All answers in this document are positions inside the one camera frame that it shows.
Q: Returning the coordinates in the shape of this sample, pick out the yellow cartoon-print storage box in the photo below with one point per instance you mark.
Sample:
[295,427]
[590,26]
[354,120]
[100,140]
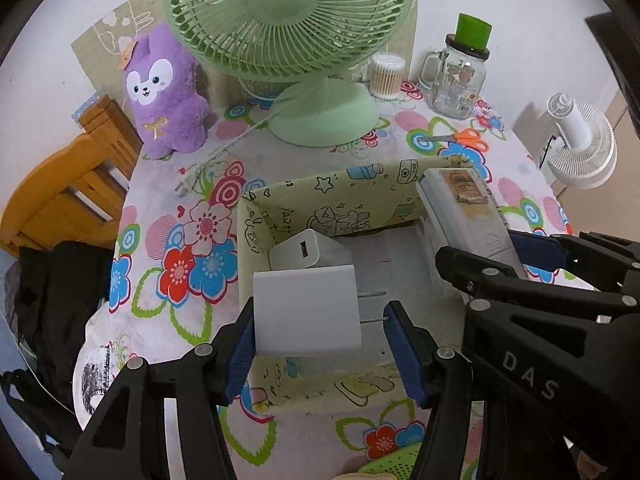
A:
[350,195]

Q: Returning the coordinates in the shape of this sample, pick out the blue paper sheet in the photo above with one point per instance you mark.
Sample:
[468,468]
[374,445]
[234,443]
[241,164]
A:
[85,107]

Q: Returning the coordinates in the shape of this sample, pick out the white charger plug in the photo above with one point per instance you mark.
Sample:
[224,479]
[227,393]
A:
[315,250]
[305,310]

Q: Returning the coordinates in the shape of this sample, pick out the white clip fan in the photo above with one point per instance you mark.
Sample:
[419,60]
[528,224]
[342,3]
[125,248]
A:
[582,150]

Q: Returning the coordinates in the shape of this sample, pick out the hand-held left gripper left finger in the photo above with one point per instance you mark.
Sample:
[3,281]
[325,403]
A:
[240,355]

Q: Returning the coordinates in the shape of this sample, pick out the glass mug jar green lid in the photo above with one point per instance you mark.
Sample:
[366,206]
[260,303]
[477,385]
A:
[457,85]

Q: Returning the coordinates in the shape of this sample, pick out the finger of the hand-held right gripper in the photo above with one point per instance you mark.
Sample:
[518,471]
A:
[475,270]
[537,251]

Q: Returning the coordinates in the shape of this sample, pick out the green desk fan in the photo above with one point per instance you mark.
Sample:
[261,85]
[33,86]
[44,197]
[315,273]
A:
[290,5]

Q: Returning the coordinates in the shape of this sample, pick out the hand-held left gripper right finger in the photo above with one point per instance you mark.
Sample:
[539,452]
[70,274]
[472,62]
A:
[402,360]

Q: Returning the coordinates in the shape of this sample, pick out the purple plush toy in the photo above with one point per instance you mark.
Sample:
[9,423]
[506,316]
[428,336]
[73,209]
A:
[165,105]

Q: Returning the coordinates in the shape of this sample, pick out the green panda speaker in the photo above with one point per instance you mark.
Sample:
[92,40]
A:
[395,465]

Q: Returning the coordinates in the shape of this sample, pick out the wooden chair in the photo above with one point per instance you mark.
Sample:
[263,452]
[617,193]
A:
[60,185]

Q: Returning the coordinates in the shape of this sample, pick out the black bag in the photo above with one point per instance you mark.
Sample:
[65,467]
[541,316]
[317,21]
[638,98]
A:
[55,300]

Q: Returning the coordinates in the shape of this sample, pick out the white remote control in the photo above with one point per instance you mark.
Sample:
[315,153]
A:
[465,220]

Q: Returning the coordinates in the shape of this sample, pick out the clear cotton swab jar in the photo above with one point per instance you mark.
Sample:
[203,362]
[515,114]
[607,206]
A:
[386,77]

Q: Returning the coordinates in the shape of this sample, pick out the white tower-print cloth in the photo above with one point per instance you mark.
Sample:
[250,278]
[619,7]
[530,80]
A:
[97,380]

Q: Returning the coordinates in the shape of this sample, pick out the cream round cartoon mirror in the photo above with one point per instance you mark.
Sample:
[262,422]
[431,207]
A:
[370,476]

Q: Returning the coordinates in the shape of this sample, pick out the floral tablecloth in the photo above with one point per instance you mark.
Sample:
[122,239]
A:
[165,240]

